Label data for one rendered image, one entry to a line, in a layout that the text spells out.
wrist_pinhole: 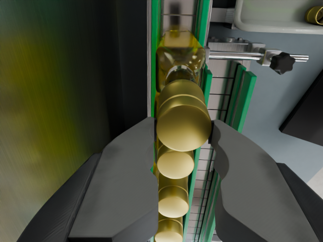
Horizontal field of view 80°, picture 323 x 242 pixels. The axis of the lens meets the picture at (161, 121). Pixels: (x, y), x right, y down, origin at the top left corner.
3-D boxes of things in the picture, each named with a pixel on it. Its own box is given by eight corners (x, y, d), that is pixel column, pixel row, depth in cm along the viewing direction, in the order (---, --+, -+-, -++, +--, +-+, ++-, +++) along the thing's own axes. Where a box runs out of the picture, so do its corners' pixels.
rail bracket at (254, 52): (198, 39, 37) (208, 50, 27) (287, 42, 37) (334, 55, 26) (196, 54, 39) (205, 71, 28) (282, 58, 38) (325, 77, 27)
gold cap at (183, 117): (159, 78, 15) (154, 102, 11) (206, 79, 14) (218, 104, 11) (158, 119, 16) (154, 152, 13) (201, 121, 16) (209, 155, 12)
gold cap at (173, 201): (158, 164, 23) (155, 195, 19) (188, 166, 23) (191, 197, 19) (158, 186, 25) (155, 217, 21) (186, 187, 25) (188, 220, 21)
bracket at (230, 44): (203, 34, 43) (208, 38, 37) (246, 36, 43) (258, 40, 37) (201, 51, 45) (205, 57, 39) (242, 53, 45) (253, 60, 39)
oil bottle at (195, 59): (164, 30, 38) (153, 50, 19) (192, 31, 37) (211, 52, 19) (163, 60, 40) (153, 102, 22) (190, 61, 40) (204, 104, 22)
